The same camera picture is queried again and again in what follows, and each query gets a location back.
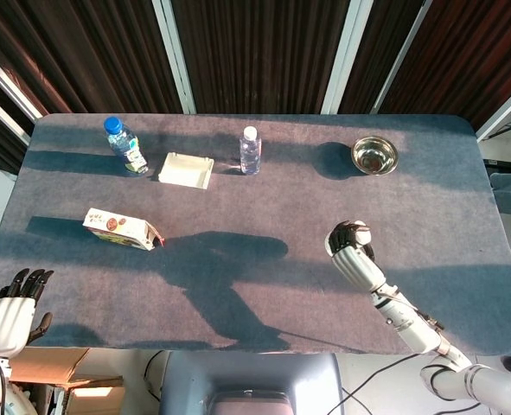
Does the stainless steel bowl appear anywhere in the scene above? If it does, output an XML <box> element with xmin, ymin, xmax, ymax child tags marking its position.
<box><xmin>351</xmin><ymin>136</ymin><xmax>399</xmax><ymax>176</ymax></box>

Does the blue grey table cloth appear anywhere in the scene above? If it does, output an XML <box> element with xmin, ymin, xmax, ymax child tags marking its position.
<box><xmin>0</xmin><ymin>112</ymin><xmax>511</xmax><ymax>356</ymax></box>

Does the blue cap labelled bottle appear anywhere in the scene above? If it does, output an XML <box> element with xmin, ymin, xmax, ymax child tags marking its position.
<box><xmin>103</xmin><ymin>117</ymin><xmax>150</xmax><ymax>176</ymax></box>

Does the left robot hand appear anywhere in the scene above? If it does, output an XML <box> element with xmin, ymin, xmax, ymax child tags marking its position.
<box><xmin>0</xmin><ymin>268</ymin><xmax>55</xmax><ymax>359</ymax></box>

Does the black cable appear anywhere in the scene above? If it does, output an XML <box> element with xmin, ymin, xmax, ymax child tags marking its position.
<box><xmin>339</xmin><ymin>352</ymin><xmax>485</xmax><ymax>415</ymax></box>

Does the grey robot torso base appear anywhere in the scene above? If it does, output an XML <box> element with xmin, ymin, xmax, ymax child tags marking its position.
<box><xmin>158</xmin><ymin>350</ymin><xmax>347</xmax><ymax>415</ymax></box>

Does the snack carton box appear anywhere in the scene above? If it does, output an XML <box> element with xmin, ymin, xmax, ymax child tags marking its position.
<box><xmin>81</xmin><ymin>207</ymin><xmax>166</xmax><ymax>252</ymax></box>

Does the brown cardboard box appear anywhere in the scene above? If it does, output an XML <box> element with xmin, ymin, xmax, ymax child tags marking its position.
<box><xmin>10</xmin><ymin>347</ymin><xmax>126</xmax><ymax>415</ymax></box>

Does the clear water bottle white cap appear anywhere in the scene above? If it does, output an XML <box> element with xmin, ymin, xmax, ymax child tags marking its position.
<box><xmin>239</xmin><ymin>125</ymin><xmax>263</xmax><ymax>176</ymax></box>

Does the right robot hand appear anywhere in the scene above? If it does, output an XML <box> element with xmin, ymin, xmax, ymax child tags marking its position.
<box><xmin>326</xmin><ymin>220</ymin><xmax>388</xmax><ymax>294</ymax></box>

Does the white rectangular plastic tray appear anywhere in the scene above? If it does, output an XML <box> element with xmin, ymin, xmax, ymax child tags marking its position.
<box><xmin>157</xmin><ymin>151</ymin><xmax>215</xmax><ymax>190</ymax></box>

